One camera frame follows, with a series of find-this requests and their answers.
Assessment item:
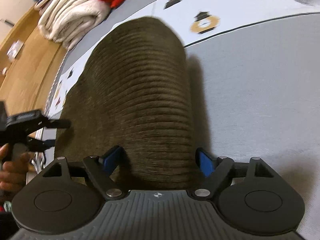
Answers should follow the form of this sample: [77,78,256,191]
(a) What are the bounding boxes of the cream folded blanket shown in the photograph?
[37,0,111,50]

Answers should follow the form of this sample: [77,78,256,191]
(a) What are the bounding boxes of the wooden bed frame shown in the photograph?
[1,8,67,115]

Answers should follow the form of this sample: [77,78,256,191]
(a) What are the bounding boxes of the tissue pack on headboard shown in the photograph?
[7,40,24,62]

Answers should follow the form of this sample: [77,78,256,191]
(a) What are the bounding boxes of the printed grey bed sheet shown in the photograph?
[24,0,320,238]

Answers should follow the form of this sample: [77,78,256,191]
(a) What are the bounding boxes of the brown corduroy pants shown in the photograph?
[54,17,203,190]

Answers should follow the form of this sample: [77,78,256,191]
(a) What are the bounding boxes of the person left hand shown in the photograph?
[1,152,30,202]

